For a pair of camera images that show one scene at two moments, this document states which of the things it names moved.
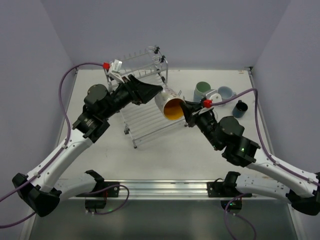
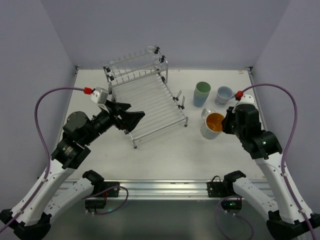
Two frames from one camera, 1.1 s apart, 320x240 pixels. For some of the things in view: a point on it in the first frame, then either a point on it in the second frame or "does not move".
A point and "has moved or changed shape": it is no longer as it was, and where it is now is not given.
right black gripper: [194, 116] to [228, 122]
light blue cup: [197, 97] does not move
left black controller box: [95, 204] does not move
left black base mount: [113, 192] does not move
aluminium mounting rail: [138, 189] does not move
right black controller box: [234, 204] does not move
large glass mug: [168, 102] has moved or changed shape
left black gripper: [135, 90] to [116, 116]
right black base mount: [226, 188] does not move
